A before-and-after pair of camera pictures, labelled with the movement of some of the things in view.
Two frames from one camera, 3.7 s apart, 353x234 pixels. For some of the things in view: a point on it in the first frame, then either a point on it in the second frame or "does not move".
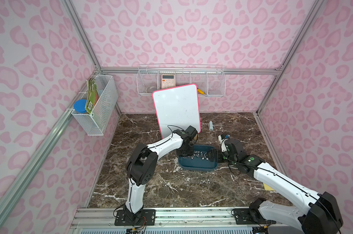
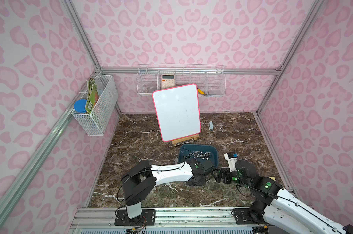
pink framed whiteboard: x=177 y=106 does not move
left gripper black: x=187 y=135 → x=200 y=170
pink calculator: x=167 y=81 does not move
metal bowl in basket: x=150 y=89 does not move
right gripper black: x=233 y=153 → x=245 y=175
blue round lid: x=80 y=105 does not move
